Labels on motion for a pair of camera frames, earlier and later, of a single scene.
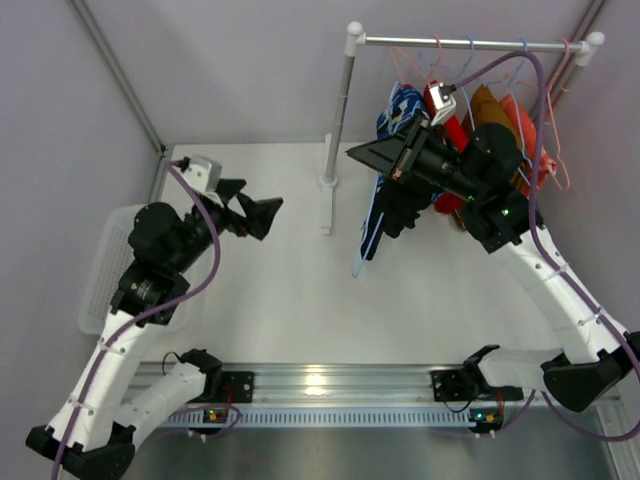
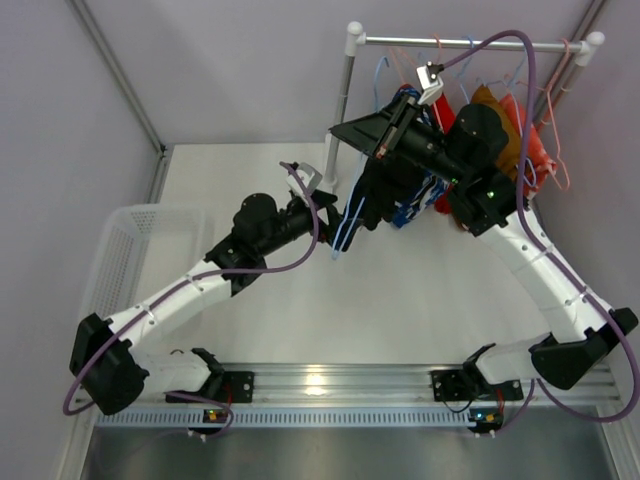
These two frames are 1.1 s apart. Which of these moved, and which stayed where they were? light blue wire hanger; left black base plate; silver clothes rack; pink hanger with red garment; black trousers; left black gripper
Moved: left black gripper; light blue wire hanger; black trousers
Stayed: left black base plate; silver clothes rack; pink hanger with red garment
